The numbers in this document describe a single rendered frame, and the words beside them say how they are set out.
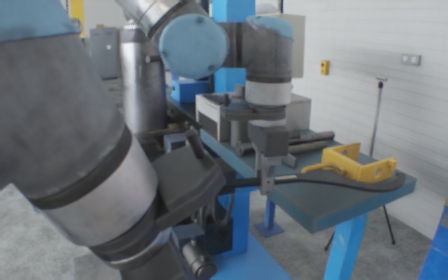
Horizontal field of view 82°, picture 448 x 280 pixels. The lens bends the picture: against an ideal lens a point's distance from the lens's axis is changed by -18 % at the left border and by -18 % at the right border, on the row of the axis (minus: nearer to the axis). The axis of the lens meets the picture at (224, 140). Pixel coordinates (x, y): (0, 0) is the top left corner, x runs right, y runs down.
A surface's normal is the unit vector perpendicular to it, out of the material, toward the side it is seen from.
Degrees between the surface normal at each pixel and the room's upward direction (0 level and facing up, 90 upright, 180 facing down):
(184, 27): 94
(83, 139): 86
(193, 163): 25
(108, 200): 91
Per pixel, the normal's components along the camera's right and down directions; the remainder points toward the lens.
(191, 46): 0.00, 0.39
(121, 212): 0.64, 0.28
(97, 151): 0.84, 0.06
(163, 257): -0.30, -0.77
